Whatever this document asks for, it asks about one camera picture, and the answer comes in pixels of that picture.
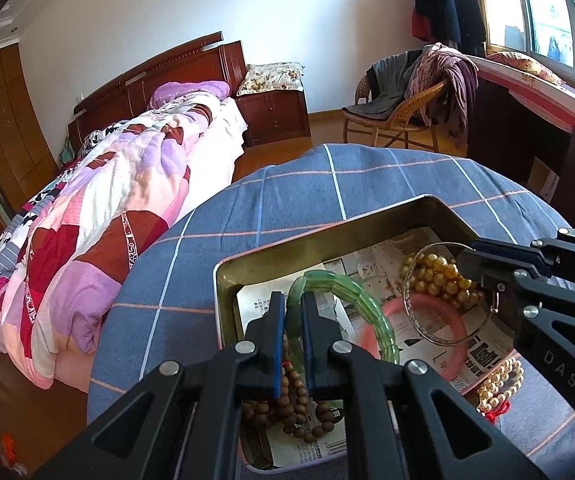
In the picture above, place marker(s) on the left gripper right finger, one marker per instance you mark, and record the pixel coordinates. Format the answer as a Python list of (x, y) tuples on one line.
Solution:
[(403, 421)]

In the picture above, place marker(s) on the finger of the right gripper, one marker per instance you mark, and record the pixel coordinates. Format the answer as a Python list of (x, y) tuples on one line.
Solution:
[(523, 277), (547, 257)]

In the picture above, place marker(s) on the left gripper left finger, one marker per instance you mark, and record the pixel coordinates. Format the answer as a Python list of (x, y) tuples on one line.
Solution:
[(180, 422)]

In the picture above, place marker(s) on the thin silver bangle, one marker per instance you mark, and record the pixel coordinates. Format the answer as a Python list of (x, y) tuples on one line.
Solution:
[(433, 270)]

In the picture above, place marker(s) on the pink bangle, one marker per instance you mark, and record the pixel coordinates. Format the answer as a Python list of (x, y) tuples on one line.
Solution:
[(439, 343)]

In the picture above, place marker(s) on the red cord pendant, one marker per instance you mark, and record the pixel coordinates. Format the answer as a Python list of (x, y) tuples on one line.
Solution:
[(497, 412)]

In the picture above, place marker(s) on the brown wooden bead mala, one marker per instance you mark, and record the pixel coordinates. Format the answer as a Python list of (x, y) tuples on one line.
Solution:
[(294, 410)]

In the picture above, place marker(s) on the green jade bangle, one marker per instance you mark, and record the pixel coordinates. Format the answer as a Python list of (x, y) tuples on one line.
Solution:
[(347, 289)]

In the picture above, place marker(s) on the printed paper liner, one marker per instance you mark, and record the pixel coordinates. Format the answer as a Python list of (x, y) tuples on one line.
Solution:
[(486, 373)]

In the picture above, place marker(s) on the pink metal tin box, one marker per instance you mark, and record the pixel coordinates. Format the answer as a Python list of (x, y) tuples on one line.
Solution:
[(300, 252)]

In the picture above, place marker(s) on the blue plaid tablecloth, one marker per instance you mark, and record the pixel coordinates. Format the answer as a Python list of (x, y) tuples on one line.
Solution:
[(165, 310)]

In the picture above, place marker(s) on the dark desk with pink cover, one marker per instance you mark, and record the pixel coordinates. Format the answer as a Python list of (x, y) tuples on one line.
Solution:
[(523, 127)]

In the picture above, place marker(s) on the bed with patchwork quilt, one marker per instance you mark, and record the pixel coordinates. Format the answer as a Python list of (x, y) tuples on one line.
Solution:
[(68, 251)]

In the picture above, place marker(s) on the purple clothes on chair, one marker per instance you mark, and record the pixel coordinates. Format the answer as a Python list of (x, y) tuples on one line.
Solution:
[(438, 62)]

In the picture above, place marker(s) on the grey garment on chair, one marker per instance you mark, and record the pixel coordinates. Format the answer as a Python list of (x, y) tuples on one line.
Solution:
[(388, 81)]

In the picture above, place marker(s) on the hanging dark coats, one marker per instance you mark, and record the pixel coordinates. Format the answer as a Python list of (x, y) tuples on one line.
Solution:
[(454, 23)]

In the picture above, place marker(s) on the wooden nightstand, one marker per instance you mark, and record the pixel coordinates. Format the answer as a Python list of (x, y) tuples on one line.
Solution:
[(274, 116)]

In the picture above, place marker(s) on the floral cushion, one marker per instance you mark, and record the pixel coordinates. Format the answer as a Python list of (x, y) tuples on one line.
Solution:
[(281, 76)]

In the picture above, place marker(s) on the wooden wardrobe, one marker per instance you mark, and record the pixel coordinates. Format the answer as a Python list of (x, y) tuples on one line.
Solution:
[(26, 163)]

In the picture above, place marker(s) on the purple pillow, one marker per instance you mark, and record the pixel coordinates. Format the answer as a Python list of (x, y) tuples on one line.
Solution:
[(174, 90)]

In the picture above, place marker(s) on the dark wooden headboard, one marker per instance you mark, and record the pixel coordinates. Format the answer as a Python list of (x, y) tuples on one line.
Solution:
[(126, 96)]

